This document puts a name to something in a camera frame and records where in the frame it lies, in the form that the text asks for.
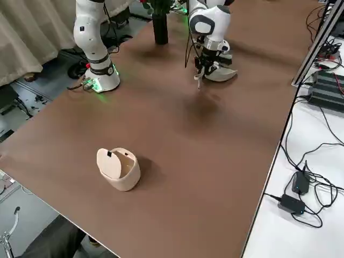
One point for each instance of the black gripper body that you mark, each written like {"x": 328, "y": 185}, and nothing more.
{"x": 205, "y": 59}

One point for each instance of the pale plastic dustpan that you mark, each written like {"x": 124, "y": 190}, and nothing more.
{"x": 220, "y": 75}

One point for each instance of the beige swing-lid bin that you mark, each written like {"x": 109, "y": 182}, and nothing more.
{"x": 123, "y": 174}

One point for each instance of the black vase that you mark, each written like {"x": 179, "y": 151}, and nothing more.
{"x": 160, "y": 29}

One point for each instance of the black finned power supply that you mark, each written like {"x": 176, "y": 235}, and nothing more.
{"x": 328, "y": 88}

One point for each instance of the black power adapter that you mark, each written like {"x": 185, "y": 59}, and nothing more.
{"x": 291, "y": 203}
{"x": 301, "y": 184}

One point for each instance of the beige curtain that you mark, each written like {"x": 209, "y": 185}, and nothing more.
{"x": 27, "y": 35}

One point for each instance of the person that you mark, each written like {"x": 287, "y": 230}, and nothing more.
{"x": 53, "y": 242}

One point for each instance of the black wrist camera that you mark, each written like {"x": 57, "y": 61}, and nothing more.
{"x": 224, "y": 61}

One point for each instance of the aluminium frame post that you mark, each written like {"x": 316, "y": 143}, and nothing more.
{"x": 318, "y": 40}

